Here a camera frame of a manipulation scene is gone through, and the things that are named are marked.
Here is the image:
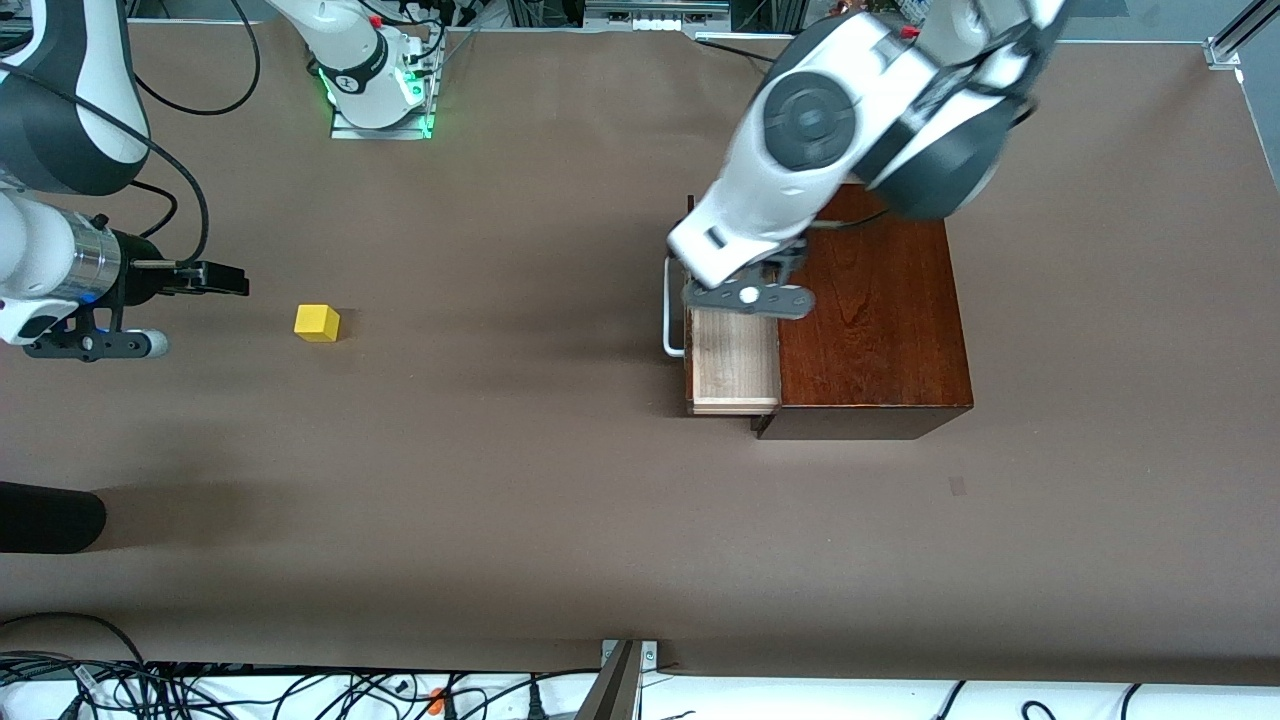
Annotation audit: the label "dark brown wooden cabinet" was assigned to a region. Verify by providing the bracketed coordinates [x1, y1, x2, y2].
[752, 183, 974, 442]

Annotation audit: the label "wooden drawer with white handle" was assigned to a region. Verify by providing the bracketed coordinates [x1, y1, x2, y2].
[663, 195, 782, 417]

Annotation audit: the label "tangled black cables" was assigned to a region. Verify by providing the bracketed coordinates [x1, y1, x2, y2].
[0, 650, 601, 720]

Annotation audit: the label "thick black table cable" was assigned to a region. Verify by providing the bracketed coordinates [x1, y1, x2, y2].
[693, 35, 779, 65]

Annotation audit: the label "aluminium profile post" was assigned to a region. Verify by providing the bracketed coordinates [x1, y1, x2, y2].
[575, 638, 659, 720]

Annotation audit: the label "black ribbed cylinder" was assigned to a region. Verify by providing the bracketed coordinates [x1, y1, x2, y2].
[0, 481, 107, 555]

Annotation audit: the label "white power strip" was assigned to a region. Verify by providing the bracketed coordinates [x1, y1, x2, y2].
[585, 0, 731, 31]

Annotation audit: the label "yellow cube block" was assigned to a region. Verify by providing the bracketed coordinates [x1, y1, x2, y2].
[294, 304, 341, 344]

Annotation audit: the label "black cable loop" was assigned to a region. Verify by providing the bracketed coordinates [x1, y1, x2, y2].
[0, 612, 153, 691]

